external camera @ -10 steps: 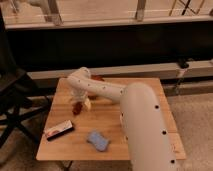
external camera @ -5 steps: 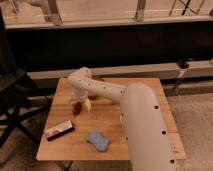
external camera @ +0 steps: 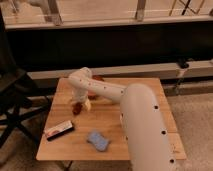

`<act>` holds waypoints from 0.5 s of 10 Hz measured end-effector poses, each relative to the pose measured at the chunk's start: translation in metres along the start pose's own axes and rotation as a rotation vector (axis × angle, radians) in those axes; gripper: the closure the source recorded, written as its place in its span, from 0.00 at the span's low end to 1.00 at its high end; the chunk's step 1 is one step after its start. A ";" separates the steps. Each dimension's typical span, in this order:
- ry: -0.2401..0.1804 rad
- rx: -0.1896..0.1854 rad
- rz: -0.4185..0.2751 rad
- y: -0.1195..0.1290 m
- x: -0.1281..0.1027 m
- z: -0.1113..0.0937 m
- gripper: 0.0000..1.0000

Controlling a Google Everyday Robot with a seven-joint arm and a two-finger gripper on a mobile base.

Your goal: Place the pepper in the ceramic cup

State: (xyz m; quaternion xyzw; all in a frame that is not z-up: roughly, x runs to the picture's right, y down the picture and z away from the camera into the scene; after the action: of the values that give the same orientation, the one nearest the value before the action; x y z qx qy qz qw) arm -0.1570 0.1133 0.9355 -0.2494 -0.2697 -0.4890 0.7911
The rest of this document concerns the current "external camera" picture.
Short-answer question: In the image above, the yellowish translucent gripper finger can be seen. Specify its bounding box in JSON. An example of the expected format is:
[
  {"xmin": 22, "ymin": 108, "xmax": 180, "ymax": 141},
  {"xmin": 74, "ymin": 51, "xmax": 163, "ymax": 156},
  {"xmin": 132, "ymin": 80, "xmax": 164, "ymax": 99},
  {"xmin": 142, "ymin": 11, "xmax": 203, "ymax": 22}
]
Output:
[{"xmin": 84, "ymin": 99, "xmax": 91, "ymax": 111}]

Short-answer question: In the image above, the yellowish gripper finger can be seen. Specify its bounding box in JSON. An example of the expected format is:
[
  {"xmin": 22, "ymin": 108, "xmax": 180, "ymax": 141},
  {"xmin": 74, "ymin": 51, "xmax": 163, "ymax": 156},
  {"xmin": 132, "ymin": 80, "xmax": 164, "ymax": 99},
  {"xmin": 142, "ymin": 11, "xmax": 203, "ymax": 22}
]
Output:
[{"xmin": 69, "ymin": 98, "xmax": 75, "ymax": 104}]

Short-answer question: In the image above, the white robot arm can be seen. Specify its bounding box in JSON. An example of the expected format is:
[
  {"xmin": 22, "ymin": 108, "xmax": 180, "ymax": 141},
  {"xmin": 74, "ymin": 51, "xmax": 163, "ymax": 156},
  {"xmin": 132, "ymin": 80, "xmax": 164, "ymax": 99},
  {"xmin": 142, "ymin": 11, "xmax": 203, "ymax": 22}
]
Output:
[{"xmin": 68, "ymin": 67, "xmax": 176, "ymax": 171}]

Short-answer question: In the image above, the orange ceramic bowl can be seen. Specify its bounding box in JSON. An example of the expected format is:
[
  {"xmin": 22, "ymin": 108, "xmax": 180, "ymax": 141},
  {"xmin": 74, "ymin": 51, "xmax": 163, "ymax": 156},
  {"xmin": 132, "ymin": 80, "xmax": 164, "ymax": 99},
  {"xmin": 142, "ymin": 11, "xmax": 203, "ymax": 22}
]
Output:
[{"xmin": 88, "ymin": 75, "xmax": 104, "ymax": 100}]

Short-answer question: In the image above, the black and white eraser box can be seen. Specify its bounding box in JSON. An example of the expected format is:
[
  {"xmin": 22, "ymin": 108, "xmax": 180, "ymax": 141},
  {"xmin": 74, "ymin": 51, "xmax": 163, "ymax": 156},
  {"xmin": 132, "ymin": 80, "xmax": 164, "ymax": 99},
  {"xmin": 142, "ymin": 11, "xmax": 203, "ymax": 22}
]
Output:
[{"xmin": 44, "ymin": 120, "xmax": 74, "ymax": 141}]

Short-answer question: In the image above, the wooden table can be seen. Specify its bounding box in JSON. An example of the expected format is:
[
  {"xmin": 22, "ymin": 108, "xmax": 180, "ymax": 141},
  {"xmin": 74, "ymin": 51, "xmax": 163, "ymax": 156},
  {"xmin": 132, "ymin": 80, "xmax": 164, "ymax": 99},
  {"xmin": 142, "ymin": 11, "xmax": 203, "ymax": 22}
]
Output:
[{"xmin": 37, "ymin": 78, "xmax": 186, "ymax": 162}]

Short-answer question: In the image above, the blue sponge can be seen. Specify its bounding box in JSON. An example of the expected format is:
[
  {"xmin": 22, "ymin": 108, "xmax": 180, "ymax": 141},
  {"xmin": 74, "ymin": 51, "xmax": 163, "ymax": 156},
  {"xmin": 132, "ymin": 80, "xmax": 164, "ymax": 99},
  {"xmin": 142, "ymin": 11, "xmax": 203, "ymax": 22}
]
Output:
[{"xmin": 87, "ymin": 131, "xmax": 110, "ymax": 152}]

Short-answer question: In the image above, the black office chair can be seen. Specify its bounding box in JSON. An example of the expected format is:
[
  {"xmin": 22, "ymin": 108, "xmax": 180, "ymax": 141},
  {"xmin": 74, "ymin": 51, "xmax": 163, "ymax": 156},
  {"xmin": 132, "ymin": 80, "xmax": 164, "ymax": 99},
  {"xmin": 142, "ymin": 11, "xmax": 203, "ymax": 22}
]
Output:
[{"xmin": 0, "ymin": 8, "xmax": 51, "ymax": 148}]

